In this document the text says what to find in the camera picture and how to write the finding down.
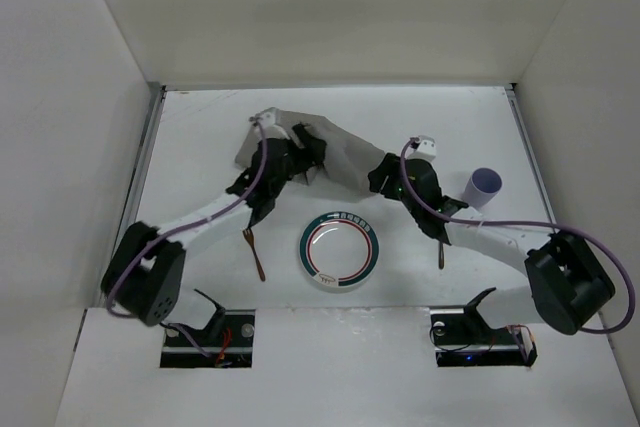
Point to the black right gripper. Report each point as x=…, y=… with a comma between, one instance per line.
x=381, y=177

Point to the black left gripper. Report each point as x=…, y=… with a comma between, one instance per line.
x=307, y=152

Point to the grey cloth napkin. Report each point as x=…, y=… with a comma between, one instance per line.
x=349, y=159

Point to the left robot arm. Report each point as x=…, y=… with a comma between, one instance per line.
x=143, y=279

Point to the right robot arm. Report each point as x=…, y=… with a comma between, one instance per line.
x=567, y=284

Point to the white plate with coloured rim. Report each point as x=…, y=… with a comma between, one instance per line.
x=338, y=251

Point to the lilac cup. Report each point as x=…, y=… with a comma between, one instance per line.
x=482, y=186

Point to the brown wooden fork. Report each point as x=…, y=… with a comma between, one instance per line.
x=248, y=236

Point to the brown wooden spoon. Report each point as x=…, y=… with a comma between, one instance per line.
x=441, y=256

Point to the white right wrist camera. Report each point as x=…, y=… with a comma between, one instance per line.
x=423, y=148

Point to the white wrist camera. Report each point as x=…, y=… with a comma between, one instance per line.
x=265, y=125
x=423, y=148

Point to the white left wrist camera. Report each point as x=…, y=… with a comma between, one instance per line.
x=265, y=125

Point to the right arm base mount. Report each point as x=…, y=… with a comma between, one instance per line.
x=462, y=338

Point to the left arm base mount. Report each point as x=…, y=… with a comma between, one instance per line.
x=201, y=333

